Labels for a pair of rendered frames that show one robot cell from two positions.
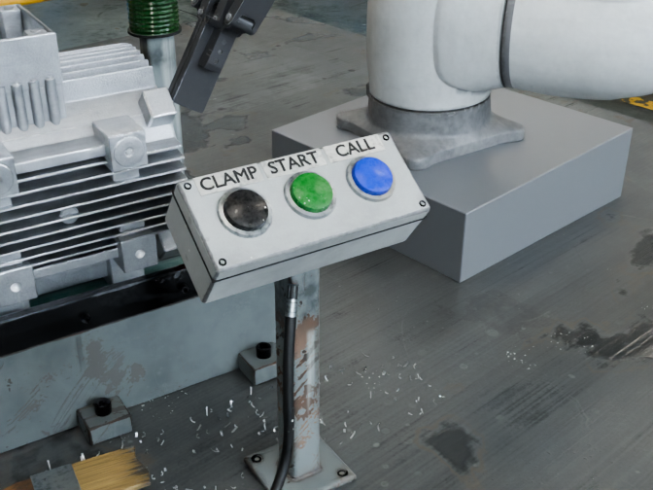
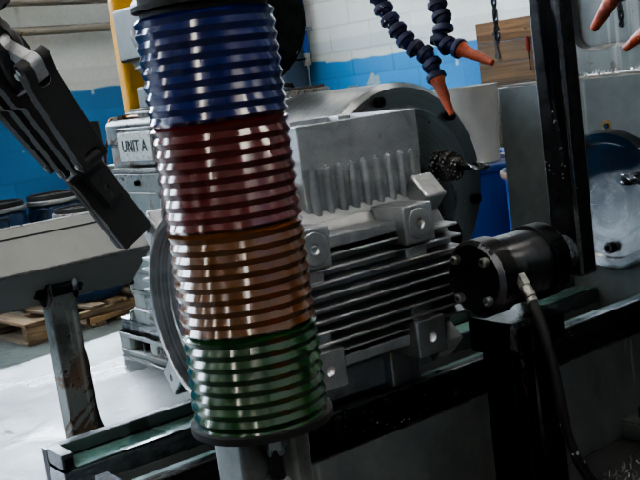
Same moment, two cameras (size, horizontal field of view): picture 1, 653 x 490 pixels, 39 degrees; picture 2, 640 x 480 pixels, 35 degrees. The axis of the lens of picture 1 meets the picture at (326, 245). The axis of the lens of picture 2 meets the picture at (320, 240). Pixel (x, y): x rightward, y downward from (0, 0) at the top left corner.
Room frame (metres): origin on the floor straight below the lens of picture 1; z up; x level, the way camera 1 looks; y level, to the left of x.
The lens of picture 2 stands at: (1.52, 0.22, 1.17)
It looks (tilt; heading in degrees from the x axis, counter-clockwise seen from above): 9 degrees down; 177
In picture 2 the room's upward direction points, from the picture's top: 8 degrees counter-clockwise
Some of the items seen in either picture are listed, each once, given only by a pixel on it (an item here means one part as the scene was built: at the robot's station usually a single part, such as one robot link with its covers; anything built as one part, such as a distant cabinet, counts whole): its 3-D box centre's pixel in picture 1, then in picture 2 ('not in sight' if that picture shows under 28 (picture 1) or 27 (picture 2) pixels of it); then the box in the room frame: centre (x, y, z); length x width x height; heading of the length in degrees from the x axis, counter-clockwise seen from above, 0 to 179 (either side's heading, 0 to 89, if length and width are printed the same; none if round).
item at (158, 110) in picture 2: not in sight; (211, 67); (1.08, 0.21, 1.19); 0.06 x 0.06 x 0.04
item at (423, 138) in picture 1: (420, 105); not in sight; (1.12, -0.12, 0.92); 0.22 x 0.18 x 0.06; 31
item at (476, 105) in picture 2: not in sight; (463, 125); (-1.66, 0.90, 0.99); 0.24 x 0.22 x 0.24; 43
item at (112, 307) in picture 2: not in sight; (80, 252); (-4.53, -0.87, 0.37); 1.20 x 0.80 x 0.74; 128
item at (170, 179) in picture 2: not in sight; (227, 171); (1.08, 0.21, 1.14); 0.06 x 0.06 x 0.04
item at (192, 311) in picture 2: not in sight; (241, 273); (1.08, 0.21, 1.10); 0.06 x 0.06 x 0.04
